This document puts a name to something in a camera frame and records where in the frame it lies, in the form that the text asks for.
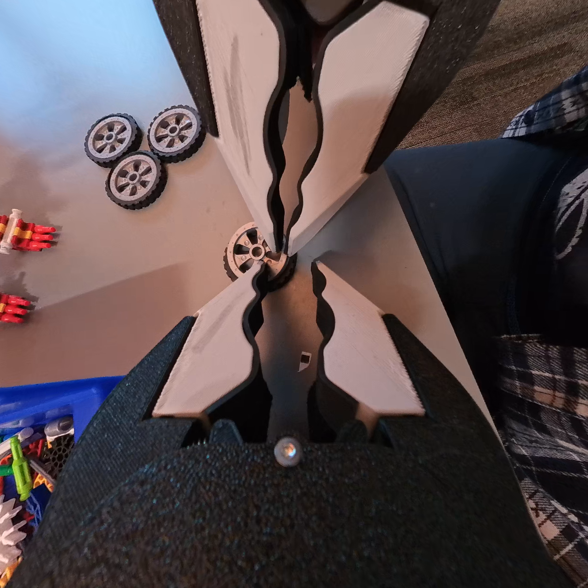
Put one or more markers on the person's plaid shirt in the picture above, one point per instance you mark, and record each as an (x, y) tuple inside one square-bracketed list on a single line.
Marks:
[(542, 413)]

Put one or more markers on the colourful construction toy figure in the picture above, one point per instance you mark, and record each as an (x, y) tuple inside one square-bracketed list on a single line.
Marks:
[(36, 234)]

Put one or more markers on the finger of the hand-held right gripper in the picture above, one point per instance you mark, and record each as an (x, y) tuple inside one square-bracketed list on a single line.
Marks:
[(239, 115), (358, 92)]

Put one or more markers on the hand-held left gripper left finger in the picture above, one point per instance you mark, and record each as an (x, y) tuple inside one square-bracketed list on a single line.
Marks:
[(206, 363)]

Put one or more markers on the grey toy wheel black tyre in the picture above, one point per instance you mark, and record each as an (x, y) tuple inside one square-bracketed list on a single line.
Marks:
[(95, 140), (118, 180), (235, 250), (158, 133)]

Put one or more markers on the small white black scrap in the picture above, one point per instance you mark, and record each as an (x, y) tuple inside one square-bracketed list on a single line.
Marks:
[(303, 360)]

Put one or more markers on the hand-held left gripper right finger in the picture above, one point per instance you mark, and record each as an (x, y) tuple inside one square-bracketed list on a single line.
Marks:
[(372, 363)]

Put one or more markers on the pile of colourful construction pieces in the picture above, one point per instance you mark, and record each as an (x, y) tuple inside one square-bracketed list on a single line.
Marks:
[(18, 464)]

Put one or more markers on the blue plastic bin white tag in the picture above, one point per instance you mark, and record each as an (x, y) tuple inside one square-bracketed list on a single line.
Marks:
[(46, 395)]

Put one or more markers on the person's dark trousers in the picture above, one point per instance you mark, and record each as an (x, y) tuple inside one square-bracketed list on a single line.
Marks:
[(459, 229)]

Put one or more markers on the person's dark printed t-shirt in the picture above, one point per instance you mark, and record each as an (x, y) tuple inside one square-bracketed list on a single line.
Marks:
[(574, 220)]

